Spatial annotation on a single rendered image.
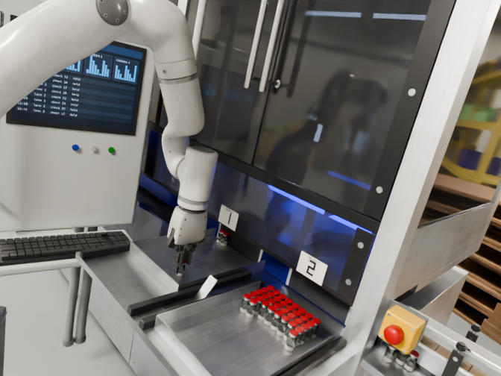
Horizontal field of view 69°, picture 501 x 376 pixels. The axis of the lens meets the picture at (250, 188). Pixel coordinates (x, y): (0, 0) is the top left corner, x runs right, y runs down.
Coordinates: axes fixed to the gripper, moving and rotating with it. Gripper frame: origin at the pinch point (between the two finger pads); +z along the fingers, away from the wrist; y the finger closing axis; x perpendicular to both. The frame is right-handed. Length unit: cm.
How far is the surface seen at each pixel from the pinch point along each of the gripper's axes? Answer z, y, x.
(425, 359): 3, -30, 59
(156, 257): 5.8, 0.7, -11.5
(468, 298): 78, -275, 34
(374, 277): -14, -20, 45
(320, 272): -8.1, -19.5, 32.2
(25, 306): 94, 4, -122
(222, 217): -6.8, -19.4, -7.4
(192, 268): 5.9, -5.8, -1.7
